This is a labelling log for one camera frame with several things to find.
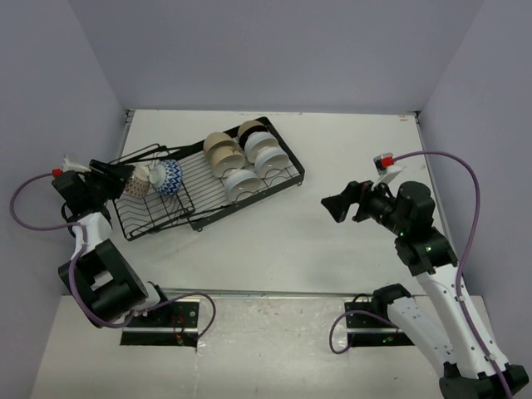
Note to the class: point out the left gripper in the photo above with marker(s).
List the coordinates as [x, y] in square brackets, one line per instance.
[116, 184]

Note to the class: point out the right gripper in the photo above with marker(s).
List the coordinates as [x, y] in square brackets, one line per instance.
[356, 192]

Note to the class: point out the beige patterned small bowl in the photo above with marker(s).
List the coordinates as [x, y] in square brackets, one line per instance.
[138, 185]

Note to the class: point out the blue zigzag patterned bowl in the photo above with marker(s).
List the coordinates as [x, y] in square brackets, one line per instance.
[166, 177]

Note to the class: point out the light blue bowl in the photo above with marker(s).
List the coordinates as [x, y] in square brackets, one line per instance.
[270, 162]
[240, 182]
[256, 142]

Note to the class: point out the light blue bowl front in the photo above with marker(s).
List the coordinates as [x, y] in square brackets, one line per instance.
[240, 182]

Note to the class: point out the beige bowl with flower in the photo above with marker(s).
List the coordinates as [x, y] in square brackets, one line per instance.
[225, 159]

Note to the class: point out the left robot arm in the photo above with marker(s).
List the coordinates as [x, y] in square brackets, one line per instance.
[105, 286]

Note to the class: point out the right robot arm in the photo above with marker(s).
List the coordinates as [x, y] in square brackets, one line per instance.
[461, 350]

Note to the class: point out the beige bowl rear left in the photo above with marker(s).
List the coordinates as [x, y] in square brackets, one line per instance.
[215, 140]

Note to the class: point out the tan and black bowl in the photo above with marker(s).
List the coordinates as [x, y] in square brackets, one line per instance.
[248, 128]

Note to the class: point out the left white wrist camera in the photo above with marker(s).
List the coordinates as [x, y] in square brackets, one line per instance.
[70, 163]

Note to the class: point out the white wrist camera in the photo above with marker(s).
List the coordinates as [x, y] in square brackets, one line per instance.
[70, 163]
[387, 169]

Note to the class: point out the black wire dish rack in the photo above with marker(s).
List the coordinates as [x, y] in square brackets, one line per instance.
[201, 199]

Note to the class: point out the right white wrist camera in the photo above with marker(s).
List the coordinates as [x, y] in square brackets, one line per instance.
[387, 169]

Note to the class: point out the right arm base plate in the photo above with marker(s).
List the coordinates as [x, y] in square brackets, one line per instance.
[365, 331]

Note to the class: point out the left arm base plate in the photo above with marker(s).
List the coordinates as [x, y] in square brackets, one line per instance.
[175, 325]

